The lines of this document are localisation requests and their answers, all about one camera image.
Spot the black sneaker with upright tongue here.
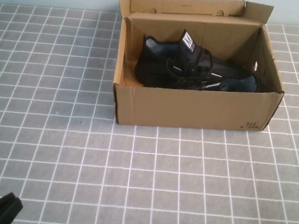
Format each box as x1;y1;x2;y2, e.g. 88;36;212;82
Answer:
133;24;257;98

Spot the black knit lace-up sneaker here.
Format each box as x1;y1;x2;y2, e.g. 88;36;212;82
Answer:
141;64;264;99

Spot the brown cardboard shoe box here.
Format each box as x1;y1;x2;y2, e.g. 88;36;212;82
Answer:
105;0;294;142

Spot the grey white-grid tablecloth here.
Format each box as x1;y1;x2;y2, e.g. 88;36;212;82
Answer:
0;0;299;224

